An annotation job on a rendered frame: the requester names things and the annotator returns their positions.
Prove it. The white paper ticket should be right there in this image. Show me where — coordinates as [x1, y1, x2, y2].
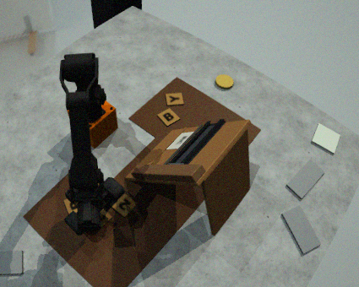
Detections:
[167, 132, 193, 149]

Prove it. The yellow round disc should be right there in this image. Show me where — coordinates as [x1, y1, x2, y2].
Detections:
[215, 74, 233, 89]

